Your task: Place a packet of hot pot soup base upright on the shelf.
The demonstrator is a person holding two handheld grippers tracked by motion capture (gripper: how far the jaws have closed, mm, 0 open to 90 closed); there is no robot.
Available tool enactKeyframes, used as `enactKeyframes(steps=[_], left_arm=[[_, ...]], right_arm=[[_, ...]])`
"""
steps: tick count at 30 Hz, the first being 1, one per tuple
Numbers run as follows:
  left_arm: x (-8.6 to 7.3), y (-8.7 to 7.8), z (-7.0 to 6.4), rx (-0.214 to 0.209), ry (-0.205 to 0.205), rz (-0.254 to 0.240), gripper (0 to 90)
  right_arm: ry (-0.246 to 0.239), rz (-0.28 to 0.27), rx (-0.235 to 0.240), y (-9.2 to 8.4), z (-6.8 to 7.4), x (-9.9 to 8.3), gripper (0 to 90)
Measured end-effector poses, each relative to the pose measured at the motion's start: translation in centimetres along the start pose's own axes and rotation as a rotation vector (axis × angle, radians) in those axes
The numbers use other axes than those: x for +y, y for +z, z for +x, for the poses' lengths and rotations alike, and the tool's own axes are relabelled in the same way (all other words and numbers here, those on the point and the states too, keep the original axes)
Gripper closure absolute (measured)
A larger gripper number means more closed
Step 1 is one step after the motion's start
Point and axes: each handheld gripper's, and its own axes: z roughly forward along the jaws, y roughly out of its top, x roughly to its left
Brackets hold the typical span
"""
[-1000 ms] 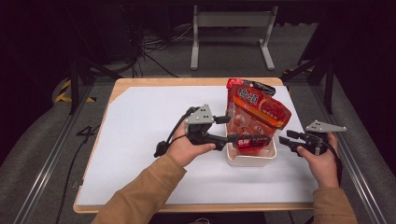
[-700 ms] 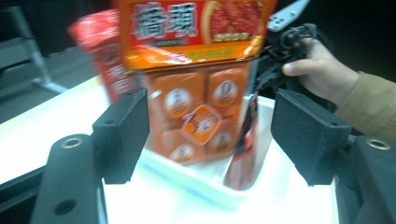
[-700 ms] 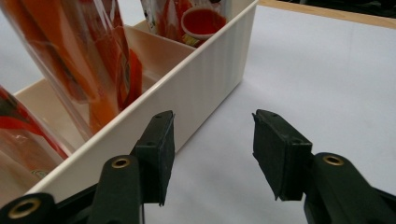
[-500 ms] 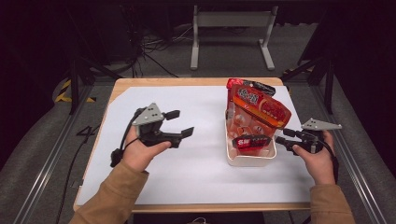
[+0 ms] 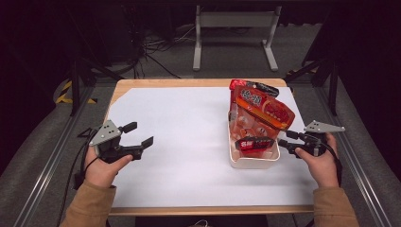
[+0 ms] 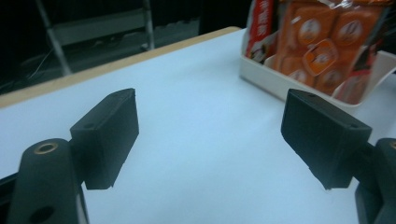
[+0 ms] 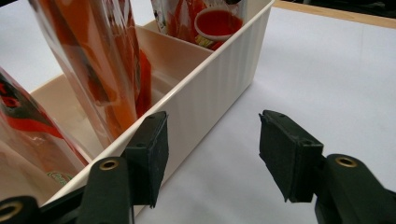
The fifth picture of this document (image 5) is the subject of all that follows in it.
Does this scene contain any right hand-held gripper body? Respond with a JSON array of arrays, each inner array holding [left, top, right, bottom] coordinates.
[[292, 119, 346, 158]]

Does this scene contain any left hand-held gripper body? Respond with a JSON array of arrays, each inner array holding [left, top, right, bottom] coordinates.
[[88, 119, 144, 165]]

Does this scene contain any small red black packet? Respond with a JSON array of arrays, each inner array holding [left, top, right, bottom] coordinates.
[[234, 135, 276, 156]]

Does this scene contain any white divided plastic box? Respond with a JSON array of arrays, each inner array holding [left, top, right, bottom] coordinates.
[[227, 108, 281, 170]]

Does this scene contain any orange sauce packet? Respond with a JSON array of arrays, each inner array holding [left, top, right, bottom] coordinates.
[[228, 85, 297, 149]]

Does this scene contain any large red black packet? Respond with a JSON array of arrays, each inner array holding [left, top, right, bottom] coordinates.
[[228, 78, 281, 99]]

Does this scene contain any person's right hand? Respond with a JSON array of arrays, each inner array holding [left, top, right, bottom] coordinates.
[[294, 131, 341, 190]]

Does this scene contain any person's left hand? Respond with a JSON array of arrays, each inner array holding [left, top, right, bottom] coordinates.
[[83, 145, 134, 190]]

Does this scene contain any white paper sheet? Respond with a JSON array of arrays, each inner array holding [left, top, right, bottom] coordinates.
[[107, 86, 319, 209]]

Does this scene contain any black tripod stand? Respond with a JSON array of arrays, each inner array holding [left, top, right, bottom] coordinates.
[[283, 9, 340, 117], [66, 9, 125, 117]]

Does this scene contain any yellow black striped tape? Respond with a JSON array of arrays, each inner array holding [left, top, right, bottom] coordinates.
[[55, 79, 97, 105]]

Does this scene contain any right hand-held gripper cable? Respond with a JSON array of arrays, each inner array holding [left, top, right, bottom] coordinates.
[[324, 141, 344, 187]]

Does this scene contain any hand-held gripper cable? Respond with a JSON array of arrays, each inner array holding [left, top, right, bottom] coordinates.
[[63, 126, 99, 191], [324, 141, 344, 187]]

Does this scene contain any left hand-held gripper cable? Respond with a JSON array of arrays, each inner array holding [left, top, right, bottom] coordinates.
[[63, 126, 99, 191]]

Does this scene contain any aluminium rail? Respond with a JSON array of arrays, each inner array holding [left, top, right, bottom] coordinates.
[[314, 86, 392, 227], [13, 86, 96, 227]]

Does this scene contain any bundle of black floor cables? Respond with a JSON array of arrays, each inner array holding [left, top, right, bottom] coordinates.
[[125, 6, 197, 79]]

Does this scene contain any white metal stand frame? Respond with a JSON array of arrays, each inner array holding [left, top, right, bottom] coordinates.
[[192, 5, 283, 73]]

